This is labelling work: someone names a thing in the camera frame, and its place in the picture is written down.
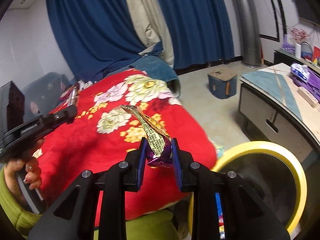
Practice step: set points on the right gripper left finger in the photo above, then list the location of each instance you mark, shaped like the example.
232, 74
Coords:
124, 176

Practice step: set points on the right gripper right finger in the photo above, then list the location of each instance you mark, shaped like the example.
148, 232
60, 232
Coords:
178, 164

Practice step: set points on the purple gold snack wrapper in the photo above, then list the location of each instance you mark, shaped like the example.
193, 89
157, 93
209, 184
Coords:
159, 150

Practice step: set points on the green sleeve left forearm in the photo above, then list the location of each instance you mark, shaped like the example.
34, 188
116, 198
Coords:
22, 220

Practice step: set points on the yellow rimmed black trash bin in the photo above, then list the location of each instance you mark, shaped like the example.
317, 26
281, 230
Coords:
256, 190

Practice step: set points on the left hand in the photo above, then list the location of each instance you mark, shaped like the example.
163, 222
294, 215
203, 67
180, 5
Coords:
22, 174

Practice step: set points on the red floral blanket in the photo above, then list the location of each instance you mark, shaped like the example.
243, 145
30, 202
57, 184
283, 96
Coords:
100, 137

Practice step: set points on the blue square stool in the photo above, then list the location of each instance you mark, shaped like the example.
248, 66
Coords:
222, 83

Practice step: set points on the coffee table with drawers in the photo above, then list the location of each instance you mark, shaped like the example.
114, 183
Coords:
273, 110

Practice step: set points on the blue curtain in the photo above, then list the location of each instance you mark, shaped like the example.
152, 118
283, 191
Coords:
97, 37

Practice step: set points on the white power strip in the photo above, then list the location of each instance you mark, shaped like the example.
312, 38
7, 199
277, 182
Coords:
308, 97

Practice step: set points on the black tv cabinet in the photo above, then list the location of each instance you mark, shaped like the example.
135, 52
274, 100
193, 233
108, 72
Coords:
281, 56

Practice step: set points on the purple bag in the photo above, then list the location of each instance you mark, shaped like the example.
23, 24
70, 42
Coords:
312, 84

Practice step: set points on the tissue pack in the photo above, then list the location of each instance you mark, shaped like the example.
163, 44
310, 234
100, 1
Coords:
300, 71

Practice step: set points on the colourful painting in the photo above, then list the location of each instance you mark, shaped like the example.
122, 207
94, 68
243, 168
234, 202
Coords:
316, 56

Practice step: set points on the beige curtain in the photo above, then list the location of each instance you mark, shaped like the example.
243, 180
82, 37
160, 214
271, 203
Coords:
151, 28

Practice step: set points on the white vase red flowers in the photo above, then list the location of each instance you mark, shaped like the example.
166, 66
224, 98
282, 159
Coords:
299, 36

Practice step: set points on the grey tower air conditioner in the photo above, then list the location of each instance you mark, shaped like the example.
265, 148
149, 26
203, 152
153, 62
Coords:
249, 32

